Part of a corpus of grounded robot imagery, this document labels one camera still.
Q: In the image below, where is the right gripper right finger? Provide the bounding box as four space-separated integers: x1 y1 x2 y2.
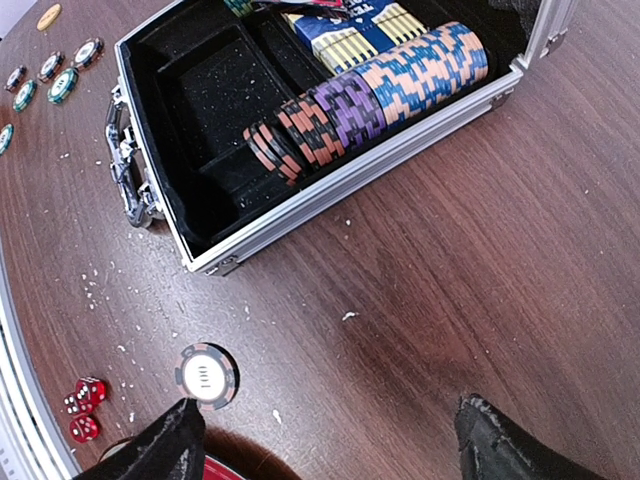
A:
454 394 601 480

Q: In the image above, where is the front aluminium rail base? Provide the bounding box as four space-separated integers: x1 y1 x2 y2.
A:
1 264 80 479

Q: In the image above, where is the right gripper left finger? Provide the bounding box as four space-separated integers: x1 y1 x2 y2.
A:
75 398 205 480

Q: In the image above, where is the purple chip stack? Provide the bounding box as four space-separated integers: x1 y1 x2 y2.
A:
308 71 387 150

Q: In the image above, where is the yellow big blind button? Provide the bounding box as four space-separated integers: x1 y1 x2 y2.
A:
36 3 62 32

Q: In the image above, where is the red translucent die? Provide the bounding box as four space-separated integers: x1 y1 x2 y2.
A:
75 377 107 406
63 393 94 417
69 415 101 443

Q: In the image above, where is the green poker chip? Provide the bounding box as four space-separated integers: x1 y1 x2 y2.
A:
13 80 38 113
0 123 14 155
47 67 79 104

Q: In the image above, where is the blue orange chip stack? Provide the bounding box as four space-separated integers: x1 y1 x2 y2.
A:
354 21 489 129

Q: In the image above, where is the aluminium poker case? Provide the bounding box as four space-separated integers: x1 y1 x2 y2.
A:
105 1 576 274

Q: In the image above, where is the green chip stack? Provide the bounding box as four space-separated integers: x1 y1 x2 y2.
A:
223 0 265 18

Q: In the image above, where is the red floral plate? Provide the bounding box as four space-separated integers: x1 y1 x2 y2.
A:
99 434 301 480

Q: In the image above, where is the black orange poker chip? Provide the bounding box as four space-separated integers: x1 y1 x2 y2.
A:
4 65 27 93
70 37 104 70
37 51 65 83
174 342 240 411

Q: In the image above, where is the blue playing card box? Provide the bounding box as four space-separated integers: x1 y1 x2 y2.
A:
282 1 429 75

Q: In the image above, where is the black orange chip stack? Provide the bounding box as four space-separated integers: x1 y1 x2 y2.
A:
242 93 345 186

